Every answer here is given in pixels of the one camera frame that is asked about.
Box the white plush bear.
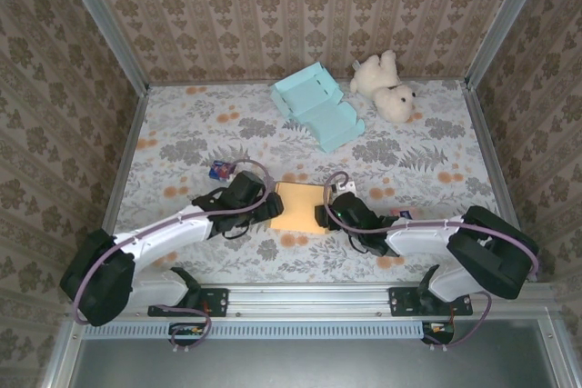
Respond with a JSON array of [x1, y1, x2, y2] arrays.
[[348, 49, 418, 124]]

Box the grey metal panel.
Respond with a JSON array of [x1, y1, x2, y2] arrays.
[[67, 320, 561, 388]]

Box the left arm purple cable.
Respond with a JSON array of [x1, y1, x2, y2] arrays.
[[72, 158, 276, 353]]

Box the long aluminium frame rail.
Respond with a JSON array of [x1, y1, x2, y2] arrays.
[[67, 282, 559, 319]]

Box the small dark blue card box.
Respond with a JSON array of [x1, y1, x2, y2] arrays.
[[207, 159, 236, 183]]

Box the orange paper box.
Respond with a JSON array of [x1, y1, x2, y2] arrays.
[[269, 182, 336, 235]]

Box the light blue paper box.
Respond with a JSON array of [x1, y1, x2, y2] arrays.
[[269, 63, 366, 154]]

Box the aluminium table side rail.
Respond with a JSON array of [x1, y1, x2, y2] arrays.
[[85, 85, 149, 284], [462, 82, 538, 283]]

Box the small pink packet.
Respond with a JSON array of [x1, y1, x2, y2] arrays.
[[389, 207, 422, 222]]

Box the black base connector box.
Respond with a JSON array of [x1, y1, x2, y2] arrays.
[[168, 322, 212, 346], [421, 320, 456, 345]]

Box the grey slotted cable duct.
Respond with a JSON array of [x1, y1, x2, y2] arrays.
[[84, 320, 425, 341]]

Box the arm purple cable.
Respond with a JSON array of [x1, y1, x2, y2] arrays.
[[72, 158, 276, 353], [322, 172, 541, 353]]

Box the floral table cloth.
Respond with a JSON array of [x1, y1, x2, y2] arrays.
[[99, 80, 522, 284]]

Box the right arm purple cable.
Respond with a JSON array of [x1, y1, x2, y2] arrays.
[[322, 172, 541, 353]]

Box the aluminium corner post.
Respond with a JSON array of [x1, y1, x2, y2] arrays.
[[53, 0, 150, 95], [464, 0, 556, 90]]

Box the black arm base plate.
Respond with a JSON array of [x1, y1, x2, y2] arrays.
[[147, 286, 229, 317], [388, 286, 474, 317]]

